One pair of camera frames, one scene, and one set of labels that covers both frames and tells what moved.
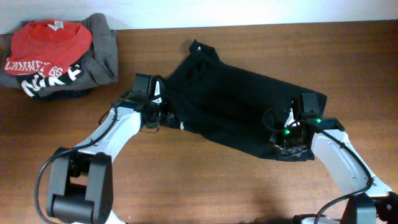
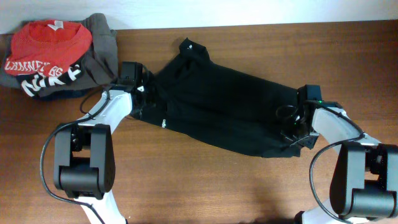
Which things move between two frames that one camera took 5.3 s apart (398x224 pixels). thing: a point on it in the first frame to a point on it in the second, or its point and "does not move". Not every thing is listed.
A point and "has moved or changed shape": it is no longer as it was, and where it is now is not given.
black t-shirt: [229, 102] has moved or changed shape
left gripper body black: [160, 113] to [140, 106]
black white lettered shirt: [32, 83] does not move
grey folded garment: [99, 67] does not move
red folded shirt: [47, 46] does not move
